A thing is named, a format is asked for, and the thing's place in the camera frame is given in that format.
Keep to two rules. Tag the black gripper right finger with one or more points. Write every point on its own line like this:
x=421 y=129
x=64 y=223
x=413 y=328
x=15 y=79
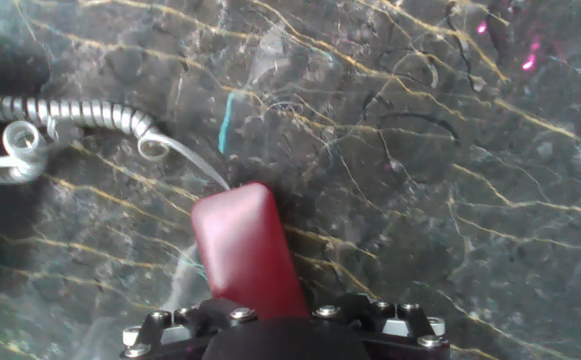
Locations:
x=405 y=335

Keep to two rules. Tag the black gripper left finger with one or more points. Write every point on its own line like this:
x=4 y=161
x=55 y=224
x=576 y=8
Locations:
x=170 y=330

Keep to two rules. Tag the dark red telephone handset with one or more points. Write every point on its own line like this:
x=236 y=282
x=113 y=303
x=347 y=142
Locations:
x=245 y=250

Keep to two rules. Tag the black marble pattern mat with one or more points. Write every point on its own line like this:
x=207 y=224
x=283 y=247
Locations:
x=420 y=175

